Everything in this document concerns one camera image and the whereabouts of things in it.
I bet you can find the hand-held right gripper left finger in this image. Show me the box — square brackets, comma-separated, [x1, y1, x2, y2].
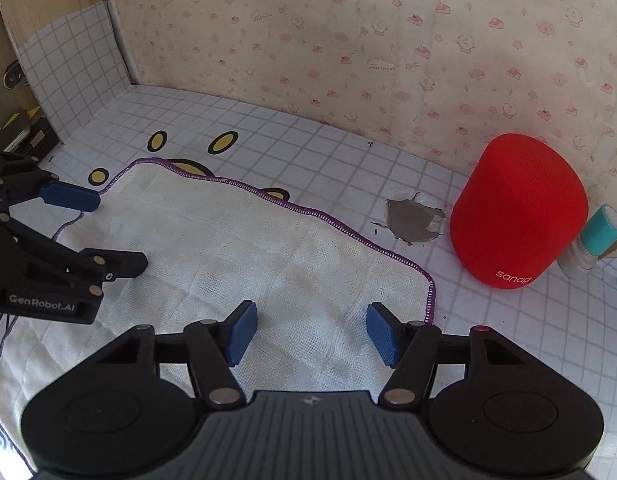
[86, 300, 259, 409]

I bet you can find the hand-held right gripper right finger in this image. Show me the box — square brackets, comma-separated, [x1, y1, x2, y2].
[366, 301, 534, 408]

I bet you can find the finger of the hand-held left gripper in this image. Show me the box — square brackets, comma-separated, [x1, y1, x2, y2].
[0, 151, 102, 212]
[0, 211, 150, 289]

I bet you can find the white towel purple edge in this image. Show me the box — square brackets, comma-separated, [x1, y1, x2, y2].
[0, 158, 436, 471]

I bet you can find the red round speaker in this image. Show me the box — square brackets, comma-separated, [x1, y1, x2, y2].
[449, 133, 588, 291]

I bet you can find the teal capped stamp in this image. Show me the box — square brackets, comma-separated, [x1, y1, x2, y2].
[563, 204, 617, 278]

